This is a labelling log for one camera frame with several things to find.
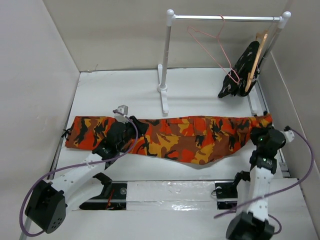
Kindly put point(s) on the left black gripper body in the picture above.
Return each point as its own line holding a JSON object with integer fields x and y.
{"x": 130, "y": 131}

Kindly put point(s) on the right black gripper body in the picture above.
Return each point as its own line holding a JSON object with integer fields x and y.
{"x": 258, "y": 135}

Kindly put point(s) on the orange camouflage trousers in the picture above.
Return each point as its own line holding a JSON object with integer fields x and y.
{"x": 189, "y": 139}

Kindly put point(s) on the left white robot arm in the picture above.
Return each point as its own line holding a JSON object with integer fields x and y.
{"x": 49, "y": 199}

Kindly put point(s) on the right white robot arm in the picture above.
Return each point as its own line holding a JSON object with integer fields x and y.
{"x": 251, "y": 220}

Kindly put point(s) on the wooden clothes hanger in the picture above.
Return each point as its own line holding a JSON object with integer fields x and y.
{"x": 263, "y": 36}

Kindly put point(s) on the white metal clothes rack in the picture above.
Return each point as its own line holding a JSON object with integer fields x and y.
{"x": 171, "y": 16}

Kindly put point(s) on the black white patterned garment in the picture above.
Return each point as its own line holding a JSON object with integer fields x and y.
{"x": 235, "y": 81}

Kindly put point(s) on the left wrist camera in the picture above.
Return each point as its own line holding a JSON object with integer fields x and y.
{"x": 120, "y": 113}

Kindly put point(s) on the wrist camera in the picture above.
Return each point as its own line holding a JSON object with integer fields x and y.
{"x": 289, "y": 134}
{"x": 120, "y": 113}

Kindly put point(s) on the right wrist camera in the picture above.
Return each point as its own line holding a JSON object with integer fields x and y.
{"x": 289, "y": 134}

